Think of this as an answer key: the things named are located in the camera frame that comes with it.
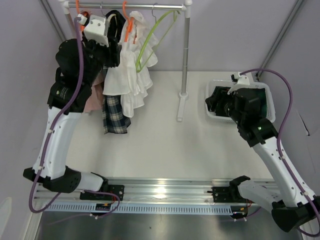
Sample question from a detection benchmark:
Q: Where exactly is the right black mount plate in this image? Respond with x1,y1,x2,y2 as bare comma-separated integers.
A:
207,186,254,203

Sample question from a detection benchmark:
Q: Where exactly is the pink skirt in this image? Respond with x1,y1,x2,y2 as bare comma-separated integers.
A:
83,73,104,113

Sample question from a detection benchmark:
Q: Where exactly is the orange hanger with pink skirt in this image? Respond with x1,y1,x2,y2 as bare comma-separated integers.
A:
75,0,90,19

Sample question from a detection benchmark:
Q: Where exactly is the green plaid skirt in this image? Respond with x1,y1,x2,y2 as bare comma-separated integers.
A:
257,88,267,118

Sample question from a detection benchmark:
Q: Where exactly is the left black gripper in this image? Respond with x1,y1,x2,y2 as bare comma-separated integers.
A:
80,29,122,88

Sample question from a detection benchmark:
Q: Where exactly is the left black mount plate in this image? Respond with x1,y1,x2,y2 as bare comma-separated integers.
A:
79,184,125,201

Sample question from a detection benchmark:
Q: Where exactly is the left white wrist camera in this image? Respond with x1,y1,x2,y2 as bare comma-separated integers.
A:
77,13,110,47

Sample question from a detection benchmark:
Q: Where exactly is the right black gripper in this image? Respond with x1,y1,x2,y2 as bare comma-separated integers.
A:
205,86,244,125

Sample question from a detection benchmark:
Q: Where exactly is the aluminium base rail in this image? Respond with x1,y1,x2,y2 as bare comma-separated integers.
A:
33,176,307,206

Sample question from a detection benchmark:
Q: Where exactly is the slotted cable duct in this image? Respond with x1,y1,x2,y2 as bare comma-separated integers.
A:
47,202,233,216

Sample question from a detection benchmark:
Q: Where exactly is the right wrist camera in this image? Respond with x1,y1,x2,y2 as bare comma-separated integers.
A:
227,72,251,95

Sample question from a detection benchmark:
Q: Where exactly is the cream plastic hanger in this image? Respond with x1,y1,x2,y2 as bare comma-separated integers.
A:
107,13,118,35

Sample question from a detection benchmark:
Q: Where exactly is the metal clothes rack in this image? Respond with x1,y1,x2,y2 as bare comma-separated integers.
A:
58,0,193,123

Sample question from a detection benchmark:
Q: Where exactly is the white ruffled skirt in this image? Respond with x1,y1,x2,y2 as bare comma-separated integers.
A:
103,11,158,118

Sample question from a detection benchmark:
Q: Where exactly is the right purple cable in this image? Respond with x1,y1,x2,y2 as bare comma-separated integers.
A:
239,68,320,237

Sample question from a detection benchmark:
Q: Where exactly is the white plastic basket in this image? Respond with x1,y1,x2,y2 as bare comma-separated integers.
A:
204,79,276,124

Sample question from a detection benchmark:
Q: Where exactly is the black mount plate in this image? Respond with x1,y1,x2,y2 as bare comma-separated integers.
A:
207,186,254,203
79,184,125,201

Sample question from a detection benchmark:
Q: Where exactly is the navy plaid skirt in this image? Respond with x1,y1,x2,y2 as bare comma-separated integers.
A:
102,10,131,134

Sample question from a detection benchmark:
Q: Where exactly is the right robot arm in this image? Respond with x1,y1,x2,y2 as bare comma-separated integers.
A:
205,86,320,233

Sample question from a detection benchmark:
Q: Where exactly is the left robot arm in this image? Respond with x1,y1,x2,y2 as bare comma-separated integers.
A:
23,37,121,200

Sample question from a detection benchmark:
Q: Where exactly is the orange plastic hanger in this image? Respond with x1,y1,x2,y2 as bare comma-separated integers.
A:
122,0,134,43

